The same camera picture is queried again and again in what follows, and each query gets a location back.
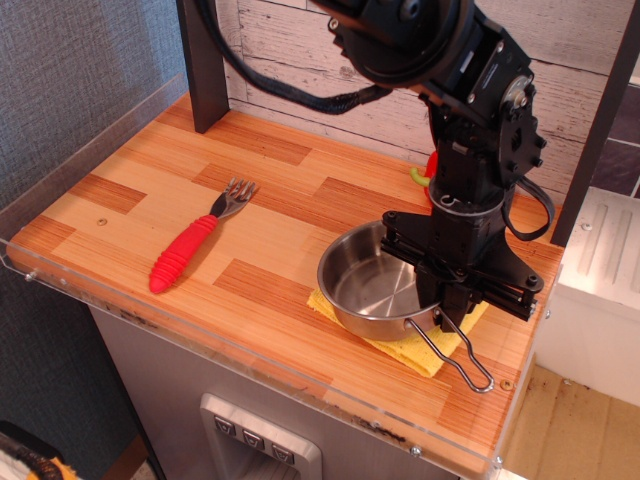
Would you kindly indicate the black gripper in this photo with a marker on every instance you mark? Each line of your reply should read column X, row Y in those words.
column 461, row 261

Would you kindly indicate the small steel pot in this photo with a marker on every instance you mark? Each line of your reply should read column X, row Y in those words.
column 374, row 296

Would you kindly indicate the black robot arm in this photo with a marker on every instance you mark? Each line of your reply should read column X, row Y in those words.
column 478, row 87

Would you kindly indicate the yellow folded towel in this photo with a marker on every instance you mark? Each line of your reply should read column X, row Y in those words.
column 411, row 351

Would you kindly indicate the red toy bell pepper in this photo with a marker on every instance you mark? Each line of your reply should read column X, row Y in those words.
column 423, row 178

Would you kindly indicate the white toy sink unit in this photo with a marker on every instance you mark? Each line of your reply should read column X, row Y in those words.
column 590, row 333

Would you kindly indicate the clear acrylic table guard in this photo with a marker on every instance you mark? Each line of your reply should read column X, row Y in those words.
column 94, row 228

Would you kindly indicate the silver dispenser button panel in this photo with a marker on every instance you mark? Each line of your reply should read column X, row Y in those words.
column 247, row 446

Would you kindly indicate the grey toy kitchen cabinet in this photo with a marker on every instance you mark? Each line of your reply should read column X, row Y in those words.
column 166, row 381

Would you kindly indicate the yellow black object bottom left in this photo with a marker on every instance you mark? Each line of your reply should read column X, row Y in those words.
column 25, row 456

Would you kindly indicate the dark right vertical post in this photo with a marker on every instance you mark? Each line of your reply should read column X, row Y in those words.
column 618, row 80

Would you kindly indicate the dark vertical post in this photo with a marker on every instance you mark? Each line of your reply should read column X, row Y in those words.
column 618, row 80
column 204, row 67

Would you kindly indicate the red handled toy fork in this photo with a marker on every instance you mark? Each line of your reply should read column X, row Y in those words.
column 173, row 261

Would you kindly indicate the dark left vertical post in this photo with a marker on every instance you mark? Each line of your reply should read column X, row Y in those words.
column 204, row 67

